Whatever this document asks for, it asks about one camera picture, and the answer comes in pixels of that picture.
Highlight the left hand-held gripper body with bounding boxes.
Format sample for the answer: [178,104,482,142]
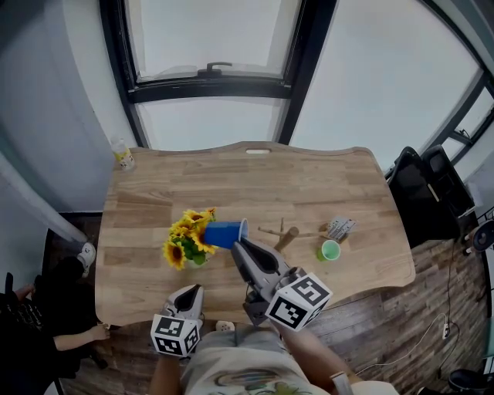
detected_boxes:
[150,306,205,359]

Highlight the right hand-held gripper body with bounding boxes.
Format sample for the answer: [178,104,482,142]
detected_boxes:
[242,265,334,333]

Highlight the wooden mug tree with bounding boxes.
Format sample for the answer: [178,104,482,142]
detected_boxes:
[257,217,333,252]

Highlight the blue plastic cup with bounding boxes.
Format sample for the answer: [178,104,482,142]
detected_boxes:
[203,218,249,251]

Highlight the green plastic cup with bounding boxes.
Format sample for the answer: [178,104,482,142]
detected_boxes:
[316,238,342,263]

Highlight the person's right forearm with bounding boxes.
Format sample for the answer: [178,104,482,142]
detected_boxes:
[276,322,364,395]

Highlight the person's left forearm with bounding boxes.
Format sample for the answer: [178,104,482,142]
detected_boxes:
[147,351,183,395]

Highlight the sunflower bouquet in vase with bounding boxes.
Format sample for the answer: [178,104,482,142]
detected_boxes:
[161,207,218,272]

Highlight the person's printed light clothing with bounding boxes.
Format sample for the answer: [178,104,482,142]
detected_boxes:
[180,326,401,395]

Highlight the small grey printed box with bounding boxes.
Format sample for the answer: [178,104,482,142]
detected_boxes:
[326,215,358,244]

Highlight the white wrist band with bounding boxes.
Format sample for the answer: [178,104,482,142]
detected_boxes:
[329,370,359,395]

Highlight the clear bottle with yellow label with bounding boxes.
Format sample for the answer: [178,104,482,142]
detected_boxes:
[109,134,137,173]

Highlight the black chair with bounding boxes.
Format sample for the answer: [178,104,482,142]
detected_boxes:
[384,144,478,250]

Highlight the white cable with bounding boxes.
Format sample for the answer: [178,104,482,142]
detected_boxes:
[354,312,448,377]

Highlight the black cable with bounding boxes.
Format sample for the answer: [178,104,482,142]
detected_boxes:
[438,235,462,381]

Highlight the black window frame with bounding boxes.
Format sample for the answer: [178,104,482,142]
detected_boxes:
[98,0,494,165]

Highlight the black window handle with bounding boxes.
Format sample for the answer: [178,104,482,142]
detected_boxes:
[197,61,234,79]

